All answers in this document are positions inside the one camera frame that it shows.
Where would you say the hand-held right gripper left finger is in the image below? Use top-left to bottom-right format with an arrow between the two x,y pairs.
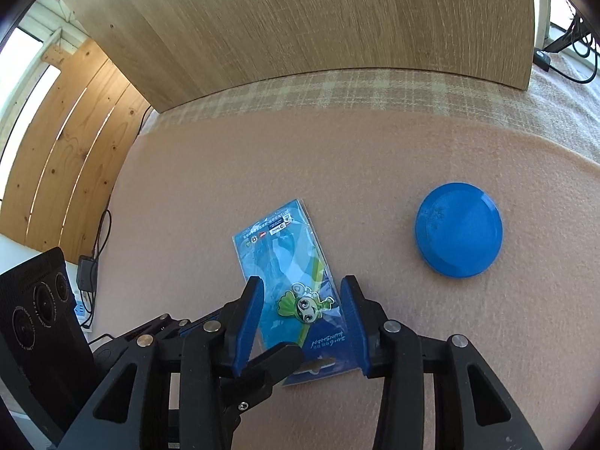
55,276 -> 264,450

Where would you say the plaid bed sheet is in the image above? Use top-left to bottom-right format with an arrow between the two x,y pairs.
138,54 -> 600,165

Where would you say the pink blanket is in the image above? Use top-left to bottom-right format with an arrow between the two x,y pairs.
91,105 -> 600,450

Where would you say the wooden slat panel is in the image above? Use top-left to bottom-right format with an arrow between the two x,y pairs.
0,39 -> 153,263

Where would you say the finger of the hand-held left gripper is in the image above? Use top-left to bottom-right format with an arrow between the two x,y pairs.
117,308 -> 231,339
218,342 -> 306,427

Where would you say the black power adapter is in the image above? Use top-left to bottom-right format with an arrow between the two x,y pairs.
77,255 -> 99,292

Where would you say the blue round lid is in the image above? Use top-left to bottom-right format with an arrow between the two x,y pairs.
414,181 -> 504,279

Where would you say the black cables and plug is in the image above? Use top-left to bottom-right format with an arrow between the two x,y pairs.
543,4 -> 600,56

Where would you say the white window frame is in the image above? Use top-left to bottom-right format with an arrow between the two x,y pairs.
0,0 -> 78,174

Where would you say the blue cartoon card packet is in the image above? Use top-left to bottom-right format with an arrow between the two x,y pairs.
231,197 -> 353,389

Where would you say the thin black cable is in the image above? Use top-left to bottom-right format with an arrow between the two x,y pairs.
92,105 -> 155,294

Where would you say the wooden headboard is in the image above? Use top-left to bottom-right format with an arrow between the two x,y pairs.
60,0 -> 536,114

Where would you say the white power strip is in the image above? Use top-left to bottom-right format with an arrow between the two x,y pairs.
69,289 -> 95,335

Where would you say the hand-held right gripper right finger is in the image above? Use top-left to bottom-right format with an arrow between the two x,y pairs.
340,275 -> 545,450

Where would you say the grey cable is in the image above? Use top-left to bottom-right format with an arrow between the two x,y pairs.
548,54 -> 600,86

